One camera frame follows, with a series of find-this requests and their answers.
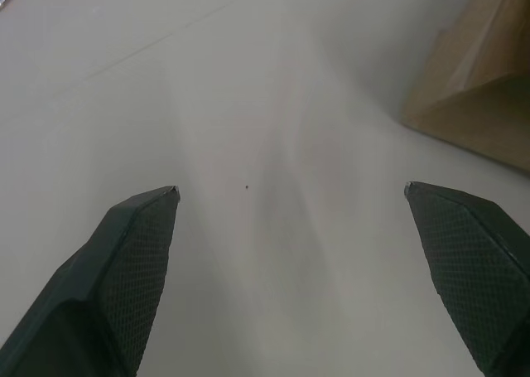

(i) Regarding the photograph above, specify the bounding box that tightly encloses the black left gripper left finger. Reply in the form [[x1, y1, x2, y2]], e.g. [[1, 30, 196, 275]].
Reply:
[[0, 185, 181, 377]]

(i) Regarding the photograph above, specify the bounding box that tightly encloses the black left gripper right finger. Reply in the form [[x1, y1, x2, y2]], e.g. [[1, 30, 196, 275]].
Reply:
[[403, 181, 530, 377]]

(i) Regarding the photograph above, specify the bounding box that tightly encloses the brown paper bag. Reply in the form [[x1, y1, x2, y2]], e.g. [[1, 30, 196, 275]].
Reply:
[[399, 0, 530, 173]]

